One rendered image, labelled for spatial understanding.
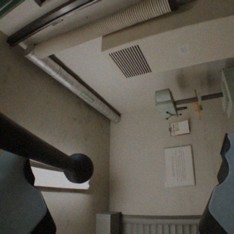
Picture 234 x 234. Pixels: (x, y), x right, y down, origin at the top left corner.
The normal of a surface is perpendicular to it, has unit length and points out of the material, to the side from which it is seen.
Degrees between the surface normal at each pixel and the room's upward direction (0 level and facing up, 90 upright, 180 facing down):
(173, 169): 90
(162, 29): 90
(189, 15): 90
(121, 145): 90
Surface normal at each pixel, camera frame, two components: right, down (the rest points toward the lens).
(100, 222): -0.43, -0.34
